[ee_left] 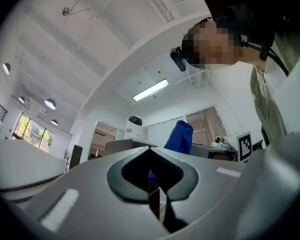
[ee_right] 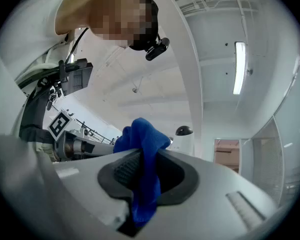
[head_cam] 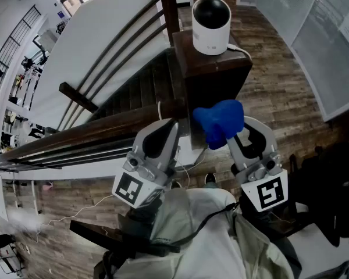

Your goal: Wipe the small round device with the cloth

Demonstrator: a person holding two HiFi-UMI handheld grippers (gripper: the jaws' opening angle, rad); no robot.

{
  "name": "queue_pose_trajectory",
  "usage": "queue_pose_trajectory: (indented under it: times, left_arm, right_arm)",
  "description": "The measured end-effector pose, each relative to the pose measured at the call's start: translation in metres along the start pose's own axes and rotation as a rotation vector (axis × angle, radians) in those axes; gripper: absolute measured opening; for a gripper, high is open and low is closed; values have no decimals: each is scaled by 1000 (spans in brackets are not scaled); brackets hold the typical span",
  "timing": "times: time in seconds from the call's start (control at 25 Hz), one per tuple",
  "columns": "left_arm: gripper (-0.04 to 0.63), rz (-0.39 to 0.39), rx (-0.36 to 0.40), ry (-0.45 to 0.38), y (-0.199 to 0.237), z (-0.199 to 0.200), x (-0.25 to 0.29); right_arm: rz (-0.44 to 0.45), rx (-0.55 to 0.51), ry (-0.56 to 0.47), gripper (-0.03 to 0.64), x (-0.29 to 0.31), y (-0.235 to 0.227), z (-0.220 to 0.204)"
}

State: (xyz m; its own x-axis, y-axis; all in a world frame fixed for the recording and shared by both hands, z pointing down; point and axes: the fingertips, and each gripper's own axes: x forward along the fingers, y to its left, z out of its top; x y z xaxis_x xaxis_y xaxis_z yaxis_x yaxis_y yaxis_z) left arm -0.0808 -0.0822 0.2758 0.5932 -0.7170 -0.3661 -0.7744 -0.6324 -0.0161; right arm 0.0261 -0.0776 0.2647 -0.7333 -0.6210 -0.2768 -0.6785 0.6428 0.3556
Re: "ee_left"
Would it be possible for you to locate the black headset cable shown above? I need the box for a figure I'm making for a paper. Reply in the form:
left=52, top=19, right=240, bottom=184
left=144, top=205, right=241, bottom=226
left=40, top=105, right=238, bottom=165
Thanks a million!
left=240, top=35, right=290, bottom=77

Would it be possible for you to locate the white camera with black dome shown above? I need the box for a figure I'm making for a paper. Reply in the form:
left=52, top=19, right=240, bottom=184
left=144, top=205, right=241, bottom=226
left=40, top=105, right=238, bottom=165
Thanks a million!
left=124, top=115, right=144, bottom=141

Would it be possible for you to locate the person's pale green jacket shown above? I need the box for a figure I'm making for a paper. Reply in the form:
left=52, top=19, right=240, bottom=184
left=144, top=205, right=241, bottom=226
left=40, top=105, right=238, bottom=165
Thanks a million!
left=249, top=65, right=289, bottom=145

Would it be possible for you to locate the blue cloth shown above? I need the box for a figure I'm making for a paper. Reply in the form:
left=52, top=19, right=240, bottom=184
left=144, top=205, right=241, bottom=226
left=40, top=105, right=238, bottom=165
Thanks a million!
left=147, top=120, right=194, bottom=189

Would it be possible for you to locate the large window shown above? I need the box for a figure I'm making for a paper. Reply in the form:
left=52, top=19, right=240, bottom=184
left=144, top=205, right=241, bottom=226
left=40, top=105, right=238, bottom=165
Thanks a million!
left=11, top=112, right=56, bottom=153

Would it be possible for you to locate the white ceiling cable tray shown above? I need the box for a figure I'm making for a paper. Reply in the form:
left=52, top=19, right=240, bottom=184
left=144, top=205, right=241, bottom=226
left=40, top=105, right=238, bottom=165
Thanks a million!
left=186, top=67, right=211, bottom=88

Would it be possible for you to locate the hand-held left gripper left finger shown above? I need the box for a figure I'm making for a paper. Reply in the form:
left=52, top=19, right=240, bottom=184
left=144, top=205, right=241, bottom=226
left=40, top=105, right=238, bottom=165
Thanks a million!
left=24, top=145, right=171, bottom=240

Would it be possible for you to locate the large dome pendant lamp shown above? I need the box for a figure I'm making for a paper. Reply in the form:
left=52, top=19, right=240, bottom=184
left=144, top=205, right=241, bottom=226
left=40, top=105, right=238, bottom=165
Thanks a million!
left=44, top=98, right=57, bottom=111

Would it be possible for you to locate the long fluorescent ceiling light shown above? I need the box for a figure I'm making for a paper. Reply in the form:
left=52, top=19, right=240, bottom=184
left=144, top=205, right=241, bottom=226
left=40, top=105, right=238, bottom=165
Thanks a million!
left=132, top=78, right=170, bottom=102

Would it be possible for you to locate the dark brown cabinet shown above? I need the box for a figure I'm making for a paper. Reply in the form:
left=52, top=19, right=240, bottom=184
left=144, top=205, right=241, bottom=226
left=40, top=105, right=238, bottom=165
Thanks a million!
left=69, top=144, right=84, bottom=170

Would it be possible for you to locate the person's head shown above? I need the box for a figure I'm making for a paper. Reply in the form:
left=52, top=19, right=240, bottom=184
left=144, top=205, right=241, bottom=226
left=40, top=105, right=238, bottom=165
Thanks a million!
left=181, top=17, right=244, bottom=69

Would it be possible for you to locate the black head-worn camera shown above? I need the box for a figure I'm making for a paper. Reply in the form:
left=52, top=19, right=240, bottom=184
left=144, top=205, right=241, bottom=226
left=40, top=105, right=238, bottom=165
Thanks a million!
left=170, top=46, right=187, bottom=72

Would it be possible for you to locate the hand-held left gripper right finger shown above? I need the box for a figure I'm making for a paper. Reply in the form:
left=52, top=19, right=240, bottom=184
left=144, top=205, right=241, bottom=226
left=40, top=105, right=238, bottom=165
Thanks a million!
left=149, top=145, right=248, bottom=236

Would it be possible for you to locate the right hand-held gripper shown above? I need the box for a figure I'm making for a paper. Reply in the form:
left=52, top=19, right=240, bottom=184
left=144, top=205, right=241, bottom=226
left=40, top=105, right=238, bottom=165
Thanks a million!
left=191, top=131, right=265, bottom=163

